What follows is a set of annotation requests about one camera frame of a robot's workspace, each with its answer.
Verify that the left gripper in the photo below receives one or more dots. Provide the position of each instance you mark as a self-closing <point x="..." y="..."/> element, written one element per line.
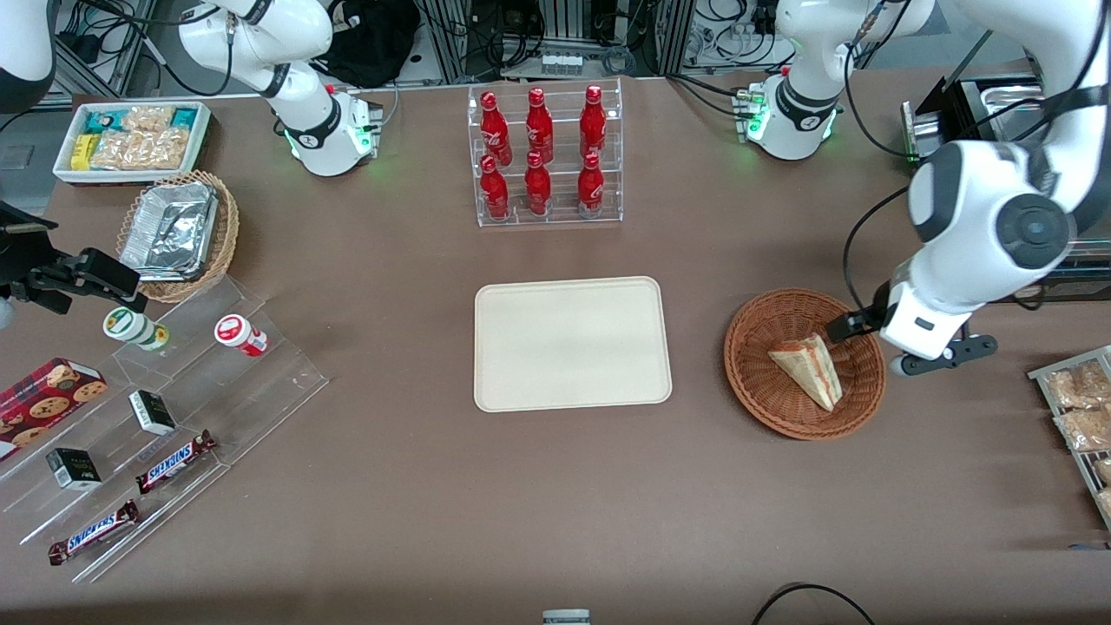
<point x="877" y="314"/>

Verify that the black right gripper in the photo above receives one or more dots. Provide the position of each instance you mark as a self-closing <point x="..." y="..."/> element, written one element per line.
<point x="24" y="258"/>

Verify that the triangular sandwich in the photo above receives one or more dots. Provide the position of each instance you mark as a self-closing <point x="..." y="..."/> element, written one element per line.
<point x="809" y="369"/>

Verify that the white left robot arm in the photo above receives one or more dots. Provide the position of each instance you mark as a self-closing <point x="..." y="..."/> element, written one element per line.
<point x="963" y="200"/>

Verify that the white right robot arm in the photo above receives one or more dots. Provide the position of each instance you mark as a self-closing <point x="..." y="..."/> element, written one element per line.
<point x="304" y="43"/>

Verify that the round brown wicker basket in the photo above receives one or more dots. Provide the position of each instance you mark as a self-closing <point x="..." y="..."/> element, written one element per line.
<point x="764" y="382"/>

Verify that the light tan wicker basket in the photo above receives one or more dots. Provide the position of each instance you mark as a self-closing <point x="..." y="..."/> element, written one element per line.
<point x="224" y="234"/>

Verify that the cream plastic tray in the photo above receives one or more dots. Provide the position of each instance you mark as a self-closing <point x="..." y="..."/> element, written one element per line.
<point x="571" y="343"/>

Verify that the green-lidded white cup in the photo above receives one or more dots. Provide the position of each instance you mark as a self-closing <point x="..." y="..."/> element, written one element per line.
<point x="130" y="326"/>

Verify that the aluminium foil container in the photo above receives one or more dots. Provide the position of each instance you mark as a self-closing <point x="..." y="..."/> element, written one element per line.
<point x="169" y="230"/>

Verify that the red cookie box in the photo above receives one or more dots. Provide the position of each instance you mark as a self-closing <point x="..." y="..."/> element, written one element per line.
<point x="43" y="399"/>

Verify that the yellow snack packet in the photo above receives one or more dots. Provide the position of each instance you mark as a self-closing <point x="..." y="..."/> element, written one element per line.
<point x="83" y="152"/>

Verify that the small black box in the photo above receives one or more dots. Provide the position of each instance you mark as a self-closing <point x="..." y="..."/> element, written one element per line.
<point x="152" y="412"/>
<point x="74" y="469"/>

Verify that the large clear cracker bag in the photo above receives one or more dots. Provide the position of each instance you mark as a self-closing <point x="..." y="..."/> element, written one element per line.
<point x="143" y="149"/>

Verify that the red-lidded white cup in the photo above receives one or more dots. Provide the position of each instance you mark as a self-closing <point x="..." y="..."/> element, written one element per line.
<point x="239" y="334"/>

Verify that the teal snack packet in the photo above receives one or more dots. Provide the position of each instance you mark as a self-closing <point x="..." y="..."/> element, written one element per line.
<point x="185" y="118"/>
<point x="106" y="120"/>

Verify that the small clear cracker bag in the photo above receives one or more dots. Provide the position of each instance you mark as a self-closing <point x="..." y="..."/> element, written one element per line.
<point x="147" y="118"/>

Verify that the white rectangular snack bin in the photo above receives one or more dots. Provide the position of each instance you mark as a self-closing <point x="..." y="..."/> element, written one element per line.
<point x="201" y="143"/>

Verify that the Snickers chocolate bar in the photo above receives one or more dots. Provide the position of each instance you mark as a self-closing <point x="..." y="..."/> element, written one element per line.
<point x="94" y="531"/>
<point x="174" y="462"/>

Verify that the clear acrylic stepped shelf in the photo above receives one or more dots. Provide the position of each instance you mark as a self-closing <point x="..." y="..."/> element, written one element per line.
<point x="260" y="391"/>

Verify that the clear bag of pastries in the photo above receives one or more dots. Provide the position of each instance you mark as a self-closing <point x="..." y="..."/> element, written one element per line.
<point x="1076" y="386"/>
<point x="1087" y="428"/>
<point x="1104" y="470"/>

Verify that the black metal box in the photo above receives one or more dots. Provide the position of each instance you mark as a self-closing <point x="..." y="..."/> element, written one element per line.
<point x="959" y="108"/>

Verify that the red soda bottle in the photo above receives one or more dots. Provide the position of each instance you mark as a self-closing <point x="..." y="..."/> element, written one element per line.
<point x="539" y="128"/>
<point x="495" y="130"/>
<point x="538" y="189"/>
<point x="495" y="193"/>
<point x="593" y="121"/>
<point x="590" y="189"/>

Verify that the clear acrylic bottle rack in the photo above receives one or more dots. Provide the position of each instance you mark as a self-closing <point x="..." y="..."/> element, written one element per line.
<point x="564" y="213"/>

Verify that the black bag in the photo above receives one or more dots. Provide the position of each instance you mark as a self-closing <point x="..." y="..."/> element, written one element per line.
<point x="373" y="39"/>

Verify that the white power strip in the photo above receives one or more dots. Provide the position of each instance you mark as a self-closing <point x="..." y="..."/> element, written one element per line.
<point x="561" y="62"/>

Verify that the small grey device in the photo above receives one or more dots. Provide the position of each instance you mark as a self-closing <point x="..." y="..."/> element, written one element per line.
<point x="566" y="617"/>

